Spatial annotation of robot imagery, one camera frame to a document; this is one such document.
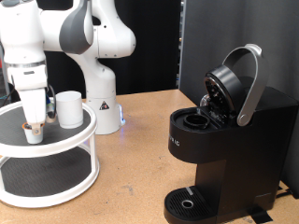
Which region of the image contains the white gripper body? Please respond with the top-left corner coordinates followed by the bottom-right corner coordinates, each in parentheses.
top-left (19, 88), bottom-right (49, 126)

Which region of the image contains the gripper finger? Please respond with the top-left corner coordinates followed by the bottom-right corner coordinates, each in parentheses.
top-left (29, 121), bottom-right (46, 137)

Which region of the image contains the orange-rimmed coffee pod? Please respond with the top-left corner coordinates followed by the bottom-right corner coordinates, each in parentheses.
top-left (21, 122), bottom-right (45, 145)

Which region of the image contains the white mug with green-tipped handle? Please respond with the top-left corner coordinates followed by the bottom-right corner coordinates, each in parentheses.
top-left (55, 90), bottom-right (85, 130)

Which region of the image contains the black Keurig coffee machine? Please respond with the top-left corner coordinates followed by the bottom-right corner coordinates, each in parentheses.
top-left (164, 43), bottom-right (299, 224)

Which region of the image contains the white two-tier turntable shelf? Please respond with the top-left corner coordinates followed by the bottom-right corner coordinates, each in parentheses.
top-left (0, 97), bottom-right (101, 209)

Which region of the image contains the black backdrop curtain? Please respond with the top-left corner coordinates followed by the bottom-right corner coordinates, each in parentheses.
top-left (36, 0), bottom-right (182, 98)

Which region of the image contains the black tape strip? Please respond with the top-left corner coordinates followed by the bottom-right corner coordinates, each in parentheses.
top-left (247, 206), bottom-right (274, 224)

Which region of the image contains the dark grey partition panel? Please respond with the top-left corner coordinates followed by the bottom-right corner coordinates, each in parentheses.
top-left (178, 0), bottom-right (299, 199)

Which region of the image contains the blue cable connector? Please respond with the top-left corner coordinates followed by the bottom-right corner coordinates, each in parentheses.
top-left (45, 93), bottom-right (53, 110)

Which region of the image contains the short looped black cable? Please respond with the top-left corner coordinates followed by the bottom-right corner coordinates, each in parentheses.
top-left (46, 83), bottom-right (59, 124)

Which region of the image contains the long black gripper cable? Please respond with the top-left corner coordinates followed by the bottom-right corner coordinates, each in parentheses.
top-left (0, 78), bottom-right (21, 106)

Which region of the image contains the grey metal frame post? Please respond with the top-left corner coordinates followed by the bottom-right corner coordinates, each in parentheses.
top-left (0, 46), bottom-right (8, 104)

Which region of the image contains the black machine power cord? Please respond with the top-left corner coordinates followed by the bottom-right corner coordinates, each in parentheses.
top-left (275, 186), bottom-right (295, 200)

